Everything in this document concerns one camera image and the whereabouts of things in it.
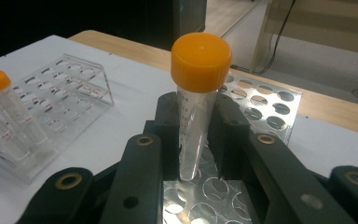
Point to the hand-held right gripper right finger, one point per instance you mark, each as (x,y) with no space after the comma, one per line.
(270,174)

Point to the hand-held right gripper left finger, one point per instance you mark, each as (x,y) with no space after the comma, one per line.
(143,174)

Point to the perforated metal tube rack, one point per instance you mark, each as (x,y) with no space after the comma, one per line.
(261,105)

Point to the clear acrylic tube rack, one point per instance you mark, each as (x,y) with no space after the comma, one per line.
(74,81)

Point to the white table cover board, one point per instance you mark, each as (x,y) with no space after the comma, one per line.
(130,93)

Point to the dark cabinet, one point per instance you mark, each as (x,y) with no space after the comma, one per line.
(189,21)

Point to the light wooden furniture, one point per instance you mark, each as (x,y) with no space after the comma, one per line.
(329,25)

